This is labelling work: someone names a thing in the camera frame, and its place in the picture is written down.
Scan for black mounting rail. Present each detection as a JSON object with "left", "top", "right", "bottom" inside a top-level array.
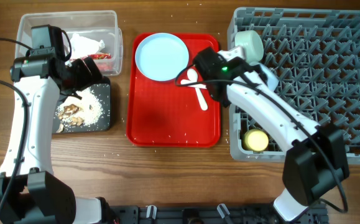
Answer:
[{"left": 109, "top": 202, "right": 329, "bottom": 224}]

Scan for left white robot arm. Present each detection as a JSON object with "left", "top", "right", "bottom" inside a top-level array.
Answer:
[{"left": 0, "top": 47, "right": 111, "bottom": 223}]

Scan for light blue plate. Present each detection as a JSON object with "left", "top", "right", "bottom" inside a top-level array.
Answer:
[{"left": 135, "top": 33, "right": 190, "bottom": 82}]

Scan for mint green bowl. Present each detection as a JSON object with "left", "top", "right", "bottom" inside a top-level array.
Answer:
[{"left": 234, "top": 30, "right": 264, "bottom": 63}]

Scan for light blue food bowl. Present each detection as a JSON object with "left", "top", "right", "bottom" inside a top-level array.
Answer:
[{"left": 250, "top": 62, "right": 279, "bottom": 91}]

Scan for white plastic fork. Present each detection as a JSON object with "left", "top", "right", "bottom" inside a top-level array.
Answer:
[{"left": 180, "top": 79, "right": 206, "bottom": 89}]

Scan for rice and food scraps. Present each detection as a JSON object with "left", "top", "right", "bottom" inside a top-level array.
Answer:
[{"left": 55, "top": 87, "right": 103, "bottom": 133}]

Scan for black food waste tray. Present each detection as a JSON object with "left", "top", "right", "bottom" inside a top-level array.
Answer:
[{"left": 52, "top": 77, "right": 111, "bottom": 134}]

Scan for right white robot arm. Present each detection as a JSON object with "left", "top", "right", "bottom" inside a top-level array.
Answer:
[{"left": 192, "top": 47, "right": 349, "bottom": 222}]

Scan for red snack wrapper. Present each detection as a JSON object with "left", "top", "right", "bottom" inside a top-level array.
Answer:
[{"left": 80, "top": 53, "right": 114, "bottom": 72}]

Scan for white plastic spoon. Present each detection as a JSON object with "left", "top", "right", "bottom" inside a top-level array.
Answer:
[{"left": 187, "top": 68, "right": 208, "bottom": 111}]

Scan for clear plastic waste bin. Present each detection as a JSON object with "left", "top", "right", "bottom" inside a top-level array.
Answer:
[{"left": 17, "top": 10, "right": 123, "bottom": 76}]

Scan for yellow plastic cup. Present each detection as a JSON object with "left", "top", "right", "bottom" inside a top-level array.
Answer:
[{"left": 242, "top": 129, "right": 269, "bottom": 152}]

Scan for red plastic tray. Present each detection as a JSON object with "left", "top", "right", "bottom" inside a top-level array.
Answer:
[{"left": 126, "top": 32, "right": 222, "bottom": 148}]

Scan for grey dishwasher rack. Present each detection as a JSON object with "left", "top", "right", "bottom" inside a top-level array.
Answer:
[{"left": 227, "top": 7, "right": 360, "bottom": 165}]

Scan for white napkin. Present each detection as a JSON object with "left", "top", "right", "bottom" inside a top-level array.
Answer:
[{"left": 70, "top": 34, "right": 105, "bottom": 60}]

